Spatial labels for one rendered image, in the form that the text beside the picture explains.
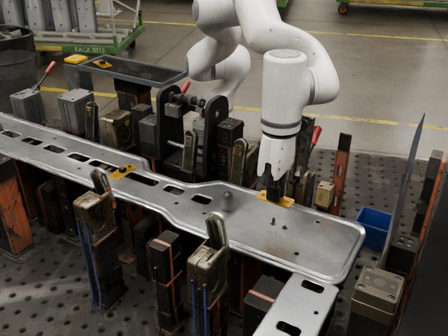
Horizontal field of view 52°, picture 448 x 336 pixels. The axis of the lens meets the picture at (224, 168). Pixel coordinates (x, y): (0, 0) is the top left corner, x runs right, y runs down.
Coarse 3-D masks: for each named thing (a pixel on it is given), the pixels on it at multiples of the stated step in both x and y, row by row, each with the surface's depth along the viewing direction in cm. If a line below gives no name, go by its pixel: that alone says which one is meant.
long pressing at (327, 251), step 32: (32, 128) 153; (32, 160) 136; (64, 160) 135; (96, 160) 136; (128, 160) 135; (128, 192) 121; (160, 192) 121; (192, 192) 121; (256, 192) 120; (192, 224) 109; (256, 224) 109; (288, 224) 109; (320, 224) 109; (352, 224) 109; (256, 256) 100; (288, 256) 100; (320, 256) 100; (352, 256) 100
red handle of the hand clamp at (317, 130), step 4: (316, 128) 120; (320, 128) 120; (316, 132) 120; (320, 132) 120; (316, 136) 119; (312, 140) 119; (316, 140) 119; (312, 144) 119; (312, 148) 119; (300, 168) 116; (296, 172) 116; (300, 172) 116; (296, 176) 116; (300, 176) 116
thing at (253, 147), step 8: (256, 144) 129; (232, 152) 126; (248, 152) 127; (256, 152) 128; (248, 160) 125; (256, 160) 130; (248, 168) 126; (256, 168) 132; (248, 176) 128; (256, 176) 133; (248, 184) 129; (256, 184) 133
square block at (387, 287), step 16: (368, 272) 87; (384, 272) 87; (368, 288) 84; (384, 288) 84; (400, 288) 84; (352, 304) 86; (368, 304) 84; (384, 304) 82; (352, 320) 88; (368, 320) 86; (384, 320) 83
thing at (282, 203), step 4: (260, 192) 108; (264, 192) 108; (256, 196) 106; (260, 196) 106; (264, 196) 106; (284, 196) 106; (264, 200) 105; (268, 200) 105; (280, 200) 105; (284, 200) 105; (288, 200) 105; (292, 200) 105; (276, 204) 104; (280, 204) 104; (284, 204) 104; (288, 204) 104; (292, 204) 104; (288, 208) 103
